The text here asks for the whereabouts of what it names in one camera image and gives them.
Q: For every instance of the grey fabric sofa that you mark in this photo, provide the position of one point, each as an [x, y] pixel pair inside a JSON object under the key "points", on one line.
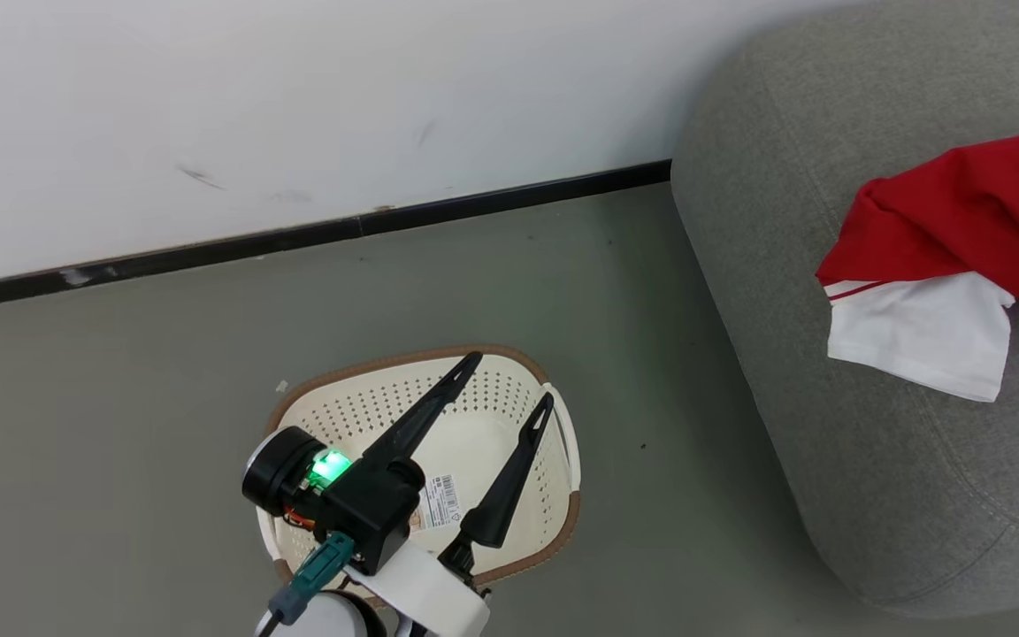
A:
{"points": [[828, 487]]}

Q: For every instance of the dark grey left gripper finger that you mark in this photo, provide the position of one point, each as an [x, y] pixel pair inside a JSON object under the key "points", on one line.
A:
{"points": [[501, 495], [421, 420]]}

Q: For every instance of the cream perforated laundry basket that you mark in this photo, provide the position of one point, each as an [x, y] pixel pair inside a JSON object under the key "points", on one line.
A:
{"points": [[483, 425]]}

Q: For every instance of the white barcode sticker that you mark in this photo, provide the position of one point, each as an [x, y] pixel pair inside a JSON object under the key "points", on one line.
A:
{"points": [[439, 502]]}

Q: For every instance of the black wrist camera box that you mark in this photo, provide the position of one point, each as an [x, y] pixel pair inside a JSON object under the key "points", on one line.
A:
{"points": [[377, 513]]}

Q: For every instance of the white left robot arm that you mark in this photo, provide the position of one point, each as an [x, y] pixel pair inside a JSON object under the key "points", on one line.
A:
{"points": [[333, 619]]}

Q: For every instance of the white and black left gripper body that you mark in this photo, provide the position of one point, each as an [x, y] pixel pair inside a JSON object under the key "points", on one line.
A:
{"points": [[425, 593]]}

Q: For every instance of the black skirting board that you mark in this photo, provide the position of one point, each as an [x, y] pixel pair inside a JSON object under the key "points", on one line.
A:
{"points": [[209, 250]]}

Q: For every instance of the red and white garment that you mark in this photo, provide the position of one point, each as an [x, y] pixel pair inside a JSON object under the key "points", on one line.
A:
{"points": [[961, 203]]}

